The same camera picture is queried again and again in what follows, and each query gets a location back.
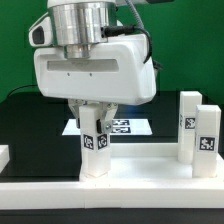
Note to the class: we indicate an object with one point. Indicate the white front obstacle bar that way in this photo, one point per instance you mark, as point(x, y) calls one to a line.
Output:
point(66, 195)

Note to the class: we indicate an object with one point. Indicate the white marker tag plate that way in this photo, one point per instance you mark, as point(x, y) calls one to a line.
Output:
point(134, 127)

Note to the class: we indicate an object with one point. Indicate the white desk top tray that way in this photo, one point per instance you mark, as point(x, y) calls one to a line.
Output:
point(142, 161)

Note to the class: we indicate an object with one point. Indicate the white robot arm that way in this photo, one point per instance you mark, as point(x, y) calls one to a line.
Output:
point(83, 54)

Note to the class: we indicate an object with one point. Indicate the white obstacle bar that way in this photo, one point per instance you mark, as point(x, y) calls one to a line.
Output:
point(4, 156)
point(66, 195)

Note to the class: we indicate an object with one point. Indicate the white left obstacle bar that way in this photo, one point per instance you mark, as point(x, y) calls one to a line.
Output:
point(4, 156)

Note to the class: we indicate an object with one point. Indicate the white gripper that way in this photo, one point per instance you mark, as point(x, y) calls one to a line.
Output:
point(116, 71)

